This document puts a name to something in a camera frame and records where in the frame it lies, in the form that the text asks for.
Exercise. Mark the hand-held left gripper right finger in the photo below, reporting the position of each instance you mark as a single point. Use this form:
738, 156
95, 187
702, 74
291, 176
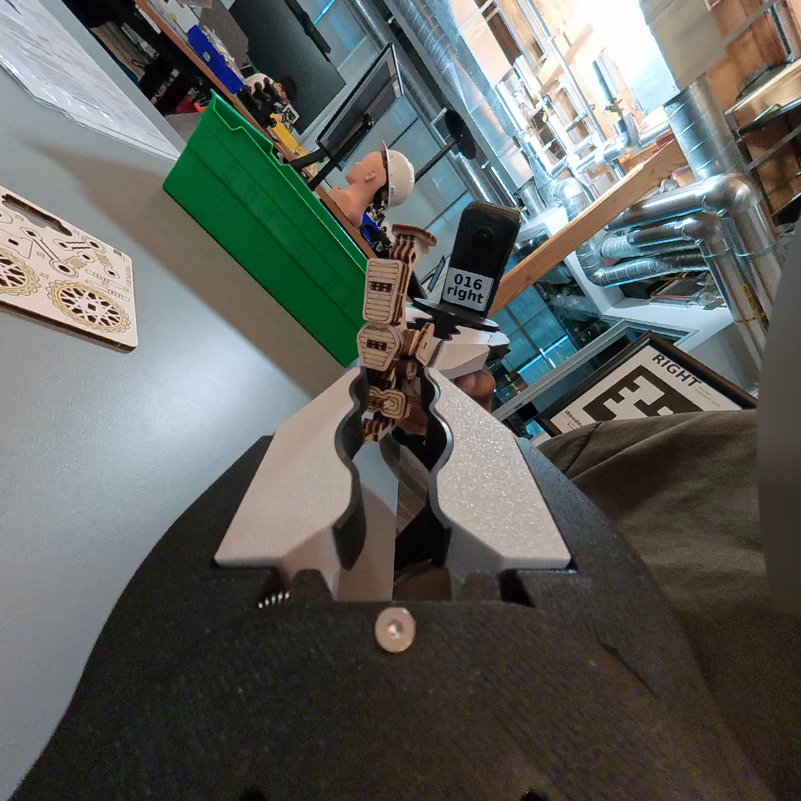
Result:
500, 500

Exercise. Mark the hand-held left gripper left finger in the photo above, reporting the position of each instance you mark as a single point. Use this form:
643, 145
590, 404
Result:
288, 500

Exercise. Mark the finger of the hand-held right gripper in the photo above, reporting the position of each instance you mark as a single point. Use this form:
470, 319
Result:
499, 344
463, 353

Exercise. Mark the wooden model assembly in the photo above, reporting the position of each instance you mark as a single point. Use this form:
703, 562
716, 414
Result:
378, 294

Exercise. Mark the grey desk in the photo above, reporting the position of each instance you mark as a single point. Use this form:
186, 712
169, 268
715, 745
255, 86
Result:
125, 438

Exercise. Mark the person's right hand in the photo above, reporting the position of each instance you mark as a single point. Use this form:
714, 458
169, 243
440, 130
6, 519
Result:
479, 391

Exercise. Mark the mannequin with white helmet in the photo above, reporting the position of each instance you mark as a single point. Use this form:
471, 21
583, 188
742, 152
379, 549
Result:
400, 172

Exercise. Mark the black round stand lamp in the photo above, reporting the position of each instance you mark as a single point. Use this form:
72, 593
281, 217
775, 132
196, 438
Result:
460, 134

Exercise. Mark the wooden beam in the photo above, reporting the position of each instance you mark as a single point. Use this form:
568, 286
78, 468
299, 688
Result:
594, 219

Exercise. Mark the brown shirt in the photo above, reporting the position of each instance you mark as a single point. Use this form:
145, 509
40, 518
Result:
657, 563

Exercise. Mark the black computer monitor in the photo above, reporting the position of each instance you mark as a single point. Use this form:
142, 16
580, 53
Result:
294, 56
369, 106

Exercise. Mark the framed marker poster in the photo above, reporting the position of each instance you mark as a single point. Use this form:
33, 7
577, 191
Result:
713, 388

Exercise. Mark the green plastic bin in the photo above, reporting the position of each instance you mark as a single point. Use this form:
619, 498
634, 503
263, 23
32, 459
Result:
250, 206

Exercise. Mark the wooden gear parts sheet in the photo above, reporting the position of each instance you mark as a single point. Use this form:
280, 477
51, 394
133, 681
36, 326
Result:
119, 325

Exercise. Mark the blue storage box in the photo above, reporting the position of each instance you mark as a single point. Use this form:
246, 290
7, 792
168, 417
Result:
213, 56

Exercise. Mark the wooden workbench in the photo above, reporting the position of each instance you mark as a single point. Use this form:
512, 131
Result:
169, 34

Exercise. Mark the printed paper in sleeve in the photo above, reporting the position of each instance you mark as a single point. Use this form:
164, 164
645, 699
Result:
81, 81

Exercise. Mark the metal duct pipes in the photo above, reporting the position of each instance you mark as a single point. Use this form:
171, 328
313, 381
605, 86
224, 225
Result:
688, 213

